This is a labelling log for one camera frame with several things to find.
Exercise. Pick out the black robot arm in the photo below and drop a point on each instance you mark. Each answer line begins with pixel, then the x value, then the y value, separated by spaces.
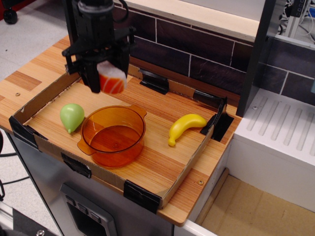
pixel 96 5

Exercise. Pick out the green toy pear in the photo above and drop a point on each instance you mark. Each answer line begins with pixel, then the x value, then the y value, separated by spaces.
pixel 71 115

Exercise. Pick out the orange transparent plastic pot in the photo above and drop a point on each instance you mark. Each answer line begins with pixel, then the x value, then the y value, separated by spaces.
pixel 114 136

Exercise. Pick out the yellow toy banana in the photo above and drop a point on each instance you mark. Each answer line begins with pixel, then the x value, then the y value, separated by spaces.
pixel 184 123

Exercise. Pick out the black caster wheel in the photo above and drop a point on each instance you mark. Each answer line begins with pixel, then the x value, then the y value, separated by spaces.
pixel 10 16

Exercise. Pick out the grey toy oven front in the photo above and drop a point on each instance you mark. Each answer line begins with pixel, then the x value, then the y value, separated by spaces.
pixel 80 205

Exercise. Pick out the black vertical post right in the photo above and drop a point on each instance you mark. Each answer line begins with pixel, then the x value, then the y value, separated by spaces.
pixel 267 30

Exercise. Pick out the salmon sushi toy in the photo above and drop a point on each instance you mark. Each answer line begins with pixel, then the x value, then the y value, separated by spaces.
pixel 112 80

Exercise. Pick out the cardboard fence with black tape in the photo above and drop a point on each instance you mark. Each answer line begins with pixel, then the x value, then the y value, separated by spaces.
pixel 166 180

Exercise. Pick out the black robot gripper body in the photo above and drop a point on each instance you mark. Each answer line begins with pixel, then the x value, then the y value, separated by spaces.
pixel 97 36

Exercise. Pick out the white toy sink drainboard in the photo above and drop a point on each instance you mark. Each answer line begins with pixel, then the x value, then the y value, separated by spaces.
pixel 273 148

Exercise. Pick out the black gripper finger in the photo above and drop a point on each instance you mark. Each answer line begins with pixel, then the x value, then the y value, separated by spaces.
pixel 120 58
pixel 90 75

